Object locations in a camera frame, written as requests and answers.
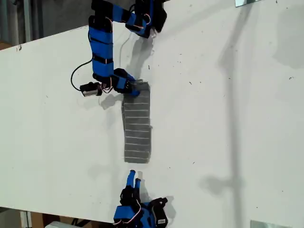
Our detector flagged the black camera stalk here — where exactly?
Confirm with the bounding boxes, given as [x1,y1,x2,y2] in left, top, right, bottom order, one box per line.
[148,196,169,209]

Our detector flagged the black camera cable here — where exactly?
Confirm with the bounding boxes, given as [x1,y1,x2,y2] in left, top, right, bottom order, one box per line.
[70,57,94,91]

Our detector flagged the brown cardboard piece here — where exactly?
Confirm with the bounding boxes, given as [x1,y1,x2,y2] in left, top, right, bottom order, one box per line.
[0,42,16,51]

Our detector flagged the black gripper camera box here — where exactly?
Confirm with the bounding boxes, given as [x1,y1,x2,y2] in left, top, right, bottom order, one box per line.
[152,206,168,226]
[79,82,103,97]

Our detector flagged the white table leg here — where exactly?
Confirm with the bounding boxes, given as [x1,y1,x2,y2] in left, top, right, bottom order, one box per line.
[19,210,33,228]

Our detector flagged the grey striped square towel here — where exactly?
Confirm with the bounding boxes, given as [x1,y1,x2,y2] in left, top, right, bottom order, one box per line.
[121,80,153,165]

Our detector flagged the white plastic container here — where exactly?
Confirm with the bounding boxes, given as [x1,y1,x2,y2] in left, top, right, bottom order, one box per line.
[44,220,80,228]

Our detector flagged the grey metal pole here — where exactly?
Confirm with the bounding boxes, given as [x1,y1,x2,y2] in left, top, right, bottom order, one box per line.
[23,0,32,45]

